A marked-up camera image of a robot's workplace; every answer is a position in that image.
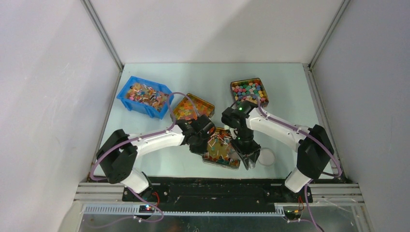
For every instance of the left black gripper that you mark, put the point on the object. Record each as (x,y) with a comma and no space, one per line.
(202,149)

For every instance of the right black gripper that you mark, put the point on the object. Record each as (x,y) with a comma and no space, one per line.
(252,152)

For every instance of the gold tin with lollipops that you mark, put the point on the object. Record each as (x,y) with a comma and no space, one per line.
(220,150)

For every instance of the clear plastic scoop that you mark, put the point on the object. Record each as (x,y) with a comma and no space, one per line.
(250,165)

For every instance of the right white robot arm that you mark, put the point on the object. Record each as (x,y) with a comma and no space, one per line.
(312,145)

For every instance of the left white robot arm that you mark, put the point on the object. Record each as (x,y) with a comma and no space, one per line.
(119,153)

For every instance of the gold tin pastel candies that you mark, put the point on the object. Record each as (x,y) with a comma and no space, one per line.
(246,89)

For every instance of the white jar lid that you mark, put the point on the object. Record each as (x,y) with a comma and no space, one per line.
(266,157)

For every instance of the gold tin orange gummies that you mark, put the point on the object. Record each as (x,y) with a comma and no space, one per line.
(185,109)

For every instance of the blue plastic candy bin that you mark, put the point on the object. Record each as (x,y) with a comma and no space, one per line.
(146,97)

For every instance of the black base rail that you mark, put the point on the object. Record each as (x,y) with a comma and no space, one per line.
(216,195)

